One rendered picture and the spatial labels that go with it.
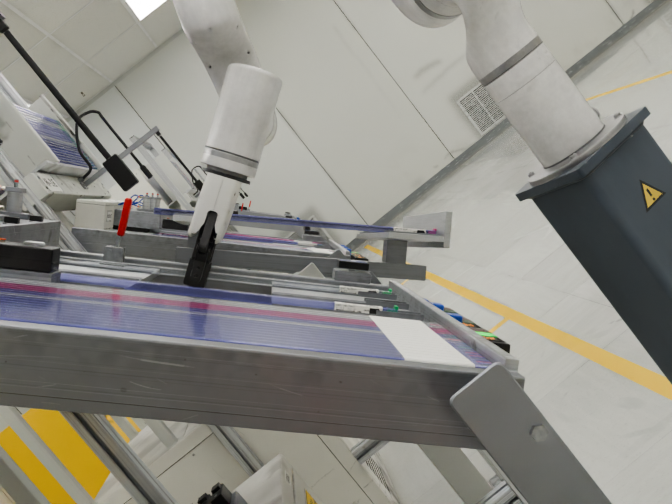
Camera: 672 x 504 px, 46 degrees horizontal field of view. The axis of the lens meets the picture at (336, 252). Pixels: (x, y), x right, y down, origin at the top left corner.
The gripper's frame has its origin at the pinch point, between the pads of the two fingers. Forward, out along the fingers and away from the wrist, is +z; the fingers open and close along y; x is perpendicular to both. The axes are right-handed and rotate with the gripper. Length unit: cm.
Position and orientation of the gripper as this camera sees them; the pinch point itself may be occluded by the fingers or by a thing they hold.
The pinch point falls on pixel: (197, 272)
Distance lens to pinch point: 122.3
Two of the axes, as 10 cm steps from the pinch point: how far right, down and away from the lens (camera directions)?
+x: 9.6, 2.8, 0.9
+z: -2.9, 9.6, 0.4
